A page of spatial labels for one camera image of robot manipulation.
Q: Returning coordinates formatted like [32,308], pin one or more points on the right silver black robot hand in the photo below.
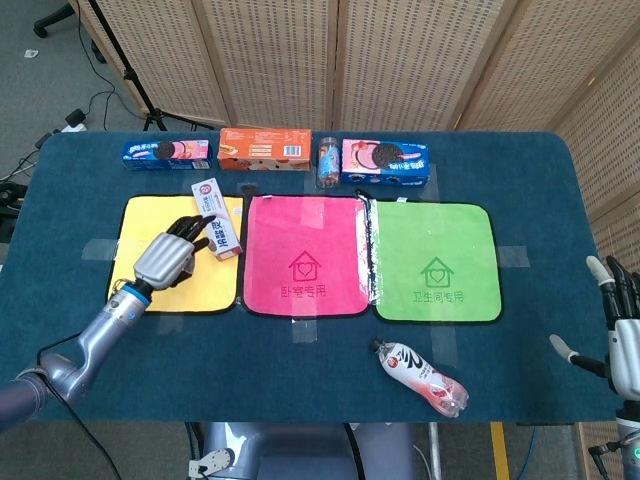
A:
[627,350]

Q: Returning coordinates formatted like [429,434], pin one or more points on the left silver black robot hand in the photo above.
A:
[165,257]

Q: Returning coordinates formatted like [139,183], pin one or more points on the white toothpaste box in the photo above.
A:
[220,230]

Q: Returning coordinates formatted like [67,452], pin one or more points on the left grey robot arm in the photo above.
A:
[100,335]

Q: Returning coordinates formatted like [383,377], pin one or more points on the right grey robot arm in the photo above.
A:
[627,440]

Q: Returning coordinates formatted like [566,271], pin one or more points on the small blue Oreo box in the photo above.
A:
[167,154]

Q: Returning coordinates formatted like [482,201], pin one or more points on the orange biscuit box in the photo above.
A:
[265,149]

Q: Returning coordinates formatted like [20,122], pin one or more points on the large blue Oreo box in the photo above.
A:
[385,162]

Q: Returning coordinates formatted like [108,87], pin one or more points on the yellow microfibre cloth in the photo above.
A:
[205,287]

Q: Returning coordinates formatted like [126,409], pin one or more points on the clear tape strip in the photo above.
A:
[100,250]
[170,324]
[445,345]
[304,331]
[514,256]

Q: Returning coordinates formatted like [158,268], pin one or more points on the pink microfibre cloth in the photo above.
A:
[305,240]

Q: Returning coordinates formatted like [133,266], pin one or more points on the yellow floor tape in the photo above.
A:
[500,450]

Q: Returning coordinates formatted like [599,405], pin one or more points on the white power strip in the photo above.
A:
[74,122]

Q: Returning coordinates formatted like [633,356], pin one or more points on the black tripod stand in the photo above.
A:
[145,95]

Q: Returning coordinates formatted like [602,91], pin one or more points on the blue felt table cover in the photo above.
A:
[300,370]

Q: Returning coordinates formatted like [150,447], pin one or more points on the clear cylinder snack jar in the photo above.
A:
[327,162]

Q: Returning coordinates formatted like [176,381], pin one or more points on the white red drink bottle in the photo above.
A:
[425,380]

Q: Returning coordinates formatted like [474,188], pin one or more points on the metal table leg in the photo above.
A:
[436,450]

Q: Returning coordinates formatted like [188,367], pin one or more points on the green microfibre cloth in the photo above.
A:
[435,240]

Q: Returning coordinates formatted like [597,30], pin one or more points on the grey robot torso base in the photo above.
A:
[300,450]

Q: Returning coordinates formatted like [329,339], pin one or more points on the black office chair base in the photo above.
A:
[50,17]

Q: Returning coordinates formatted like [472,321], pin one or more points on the wooden rattan folding screen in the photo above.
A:
[400,60]

